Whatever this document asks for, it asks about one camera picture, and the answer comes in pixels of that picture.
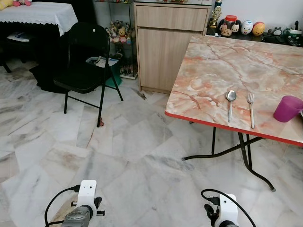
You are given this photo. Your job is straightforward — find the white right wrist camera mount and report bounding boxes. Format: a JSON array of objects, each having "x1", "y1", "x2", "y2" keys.
[{"x1": 215, "y1": 193, "x2": 237, "y2": 225}]

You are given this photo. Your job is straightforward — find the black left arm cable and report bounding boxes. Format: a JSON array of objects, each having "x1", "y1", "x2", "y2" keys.
[{"x1": 44, "y1": 186, "x2": 81, "y2": 227}]

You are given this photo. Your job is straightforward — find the light wooden cabinet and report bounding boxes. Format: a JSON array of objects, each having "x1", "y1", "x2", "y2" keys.
[{"x1": 134, "y1": 1, "x2": 213, "y2": 94}]

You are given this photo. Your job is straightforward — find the white round plush toy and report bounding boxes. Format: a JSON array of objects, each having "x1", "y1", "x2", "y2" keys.
[{"x1": 241, "y1": 20, "x2": 254, "y2": 35}]

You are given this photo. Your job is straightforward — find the yellow bear plush toy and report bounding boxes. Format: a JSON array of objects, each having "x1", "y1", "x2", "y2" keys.
[{"x1": 117, "y1": 27, "x2": 131, "y2": 44}]

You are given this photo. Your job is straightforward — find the green white mug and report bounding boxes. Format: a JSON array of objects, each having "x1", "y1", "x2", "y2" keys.
[{"x1": 285, "y1": 26, "x2": 303, "y2": 44}]

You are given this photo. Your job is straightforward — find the silver metal spoon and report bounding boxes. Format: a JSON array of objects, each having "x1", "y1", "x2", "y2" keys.
[{"x1": 226, "y1": 90, "x2": 237, "y2": 123}]

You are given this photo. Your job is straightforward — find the red lidded jar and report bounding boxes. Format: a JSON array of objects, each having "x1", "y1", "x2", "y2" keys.
[{"x1": 223, "y1": 15, "x2": 239, "y2": 37}]

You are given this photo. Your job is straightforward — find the purple plastic cup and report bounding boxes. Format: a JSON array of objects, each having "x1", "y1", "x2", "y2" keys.
[{"x1": 273, "y1": 95, "x2": 303, "y2": 123}]

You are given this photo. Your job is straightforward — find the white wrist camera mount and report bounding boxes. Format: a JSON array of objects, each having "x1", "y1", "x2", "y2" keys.
[
  {"x1": 77, "y1": 180, "x2": 98, "y2": 209},
  {"x1": 215, "y1": 193, "x2": 237, "y2": 225}
]

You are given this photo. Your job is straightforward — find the green bag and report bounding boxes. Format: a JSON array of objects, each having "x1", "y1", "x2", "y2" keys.
[{"x1": 105, "y1": 59, "x2": 123, "y2": 88}]

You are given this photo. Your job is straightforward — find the small grey figurine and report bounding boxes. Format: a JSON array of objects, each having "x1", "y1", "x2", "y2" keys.
[{"x1": 267, "y1": 27, "x2": 283, "y2": 37}]

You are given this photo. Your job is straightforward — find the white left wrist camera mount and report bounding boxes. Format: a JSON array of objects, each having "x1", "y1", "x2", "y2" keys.
[{"x1": 77, "y1": 180, "x2": 98, "y2": 209}]

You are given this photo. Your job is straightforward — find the black folding chair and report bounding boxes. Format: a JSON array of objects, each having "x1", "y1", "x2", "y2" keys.
[{"x1": 53, "y1": 21, "x2": 125, "y2": 128}]

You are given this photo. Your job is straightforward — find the pink plush toy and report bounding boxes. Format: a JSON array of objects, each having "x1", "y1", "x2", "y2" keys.
[{"x1": 12, "y1": 0, "x2": 33, "y2": 7}]

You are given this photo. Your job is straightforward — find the silver metal fork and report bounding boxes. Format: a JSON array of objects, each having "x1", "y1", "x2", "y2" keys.
[{"x1": 247, "y1": 92, "x2": 256, "y2": 129}]

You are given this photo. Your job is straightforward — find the glass display shelf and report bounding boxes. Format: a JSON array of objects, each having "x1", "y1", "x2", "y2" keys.
[{"x1": 95, "y1": 0, "x2": 139, "y2": 80}]

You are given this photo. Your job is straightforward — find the white lace tablecloth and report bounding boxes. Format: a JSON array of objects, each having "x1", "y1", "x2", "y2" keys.
[{"x1": 0, "y1": 1, "x2": 79, "y2": 37}]

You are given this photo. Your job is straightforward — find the black bag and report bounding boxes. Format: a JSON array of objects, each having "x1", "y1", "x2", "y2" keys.
[{"x1": 29, "y1": 64, "x2": 62, "y2": 93}]

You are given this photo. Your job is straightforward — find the gold trophy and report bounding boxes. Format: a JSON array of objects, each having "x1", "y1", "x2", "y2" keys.
[{"x1": 208, "y1": 5, "x2": 223, "y2": 36}]

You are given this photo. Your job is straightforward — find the yellow orange plush toy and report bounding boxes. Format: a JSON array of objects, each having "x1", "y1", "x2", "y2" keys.
[{"x1": 252, "y1": 21, "x2": 266, "y2": 37}]

